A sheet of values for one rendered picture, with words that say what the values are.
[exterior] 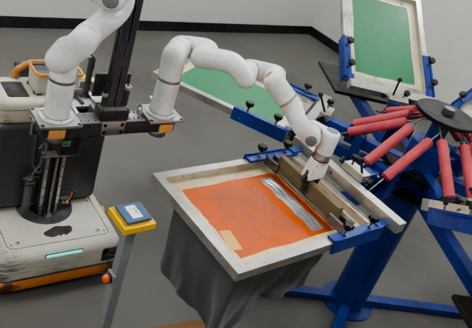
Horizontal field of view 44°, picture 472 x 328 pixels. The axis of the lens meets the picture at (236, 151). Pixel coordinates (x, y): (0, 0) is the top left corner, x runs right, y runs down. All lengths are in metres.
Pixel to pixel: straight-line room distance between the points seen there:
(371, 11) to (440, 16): 3.01
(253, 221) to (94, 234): 1.05
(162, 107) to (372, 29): 1.87
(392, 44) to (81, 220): 2.18
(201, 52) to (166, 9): 4.23
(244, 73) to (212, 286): 0.83
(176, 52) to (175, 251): 0.81
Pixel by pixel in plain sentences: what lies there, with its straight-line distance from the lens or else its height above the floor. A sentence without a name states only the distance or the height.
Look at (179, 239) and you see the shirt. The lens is 2.42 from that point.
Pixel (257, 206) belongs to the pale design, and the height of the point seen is 0.96.
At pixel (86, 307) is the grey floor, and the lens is 3.12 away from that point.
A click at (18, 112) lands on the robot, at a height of 0.85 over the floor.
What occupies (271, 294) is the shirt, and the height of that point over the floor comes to 0.68.
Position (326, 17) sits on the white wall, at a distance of 7.92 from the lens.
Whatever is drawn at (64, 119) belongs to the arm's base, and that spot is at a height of 1.15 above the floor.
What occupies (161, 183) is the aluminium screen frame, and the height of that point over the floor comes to 0.99.
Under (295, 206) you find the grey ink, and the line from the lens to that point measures 2.49.
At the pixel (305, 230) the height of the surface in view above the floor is 0.96.
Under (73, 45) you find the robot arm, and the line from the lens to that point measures 2.01.
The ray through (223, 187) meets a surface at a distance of 2.45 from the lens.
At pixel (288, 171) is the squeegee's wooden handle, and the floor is 1.03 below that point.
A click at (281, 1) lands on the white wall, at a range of 7.49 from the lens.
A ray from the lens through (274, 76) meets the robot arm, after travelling 2.29.
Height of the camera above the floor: 2.29
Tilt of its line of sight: 29 degrees down
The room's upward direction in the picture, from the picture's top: 19 degrees clockwise
